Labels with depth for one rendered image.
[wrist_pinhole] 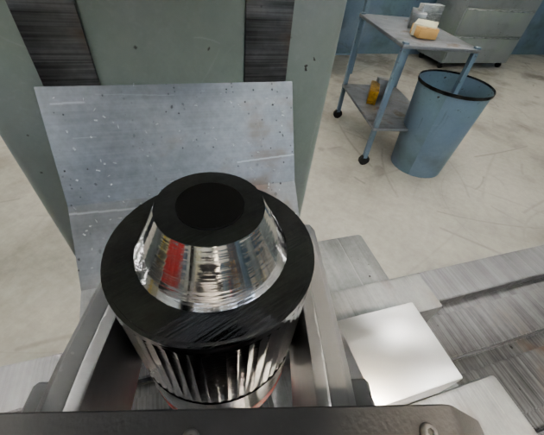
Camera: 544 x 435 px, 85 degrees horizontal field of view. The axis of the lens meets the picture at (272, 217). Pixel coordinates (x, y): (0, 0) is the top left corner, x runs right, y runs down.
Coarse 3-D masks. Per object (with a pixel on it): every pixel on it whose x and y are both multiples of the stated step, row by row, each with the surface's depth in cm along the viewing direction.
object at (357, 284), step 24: (336, 240) 34; (360, 240) 34; (336, 264) 31; (360, 264) 31; (336, 288) 29; (360, 288) 25; (384, 288) 25; (408, 288) 25; (336, 312) 23; (360, 312) 23; (432, 312) 24; (288, 360) 23; (288, 384) 23; (456, 384) 24
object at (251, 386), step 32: (128, 224) 7; (288, 224) 7; (128, 256) 6; (288, 256) 7; (128, 288) 6; (288, 288) 6; (128, 320) 5; (160, 320) 5; (192, 320) 5; (224, 320) 5; (256, 320) 6; (288, 320) 6; (160, 352) 6; (192, 352) 5; (224, 352) 5; (256, 352) 6; (160, 384) 8; (192, 384) 7; (224, 384) 7; (256, 384) 8
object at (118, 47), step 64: (0, 0) 29; (64, 0) 30; (128, 0) 32; (192, 0) 33; (256, 0) 35; (320, 0) 37; (0, 64) 32; (64, 64) 34; (128, 64) 36; (192, 64) 38; (256, 64) 40; (320, 64) 42; (0, 128) 37
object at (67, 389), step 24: (96, 312) 7; (72, 336) 7; (96, 336) 7; (120, 336) 8; (72, 360) 6; (96, 360) 6; (120, 360) 8; (48, 384) 6; (72, 384) 6; (96, 384) 6; (120, 384) 8; (24, 408) 6; (48, 408) 6; (72, 408) 6; (96, 408) 6; (120, 408) 8
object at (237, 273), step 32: (160, 192) 6; (192, 192) 6; (224, 192) 6; (256, 192) 6; (160, 224) 5; (192, 224) 5; (224, 224) 6; (256, 224) 6; (160, 256) 5; (192, 256) 5; (224, 256) 5; (256, 256) 6; (160, 288) 6; (192, 288) 5; (224, 288) 5; (256, 288) 6
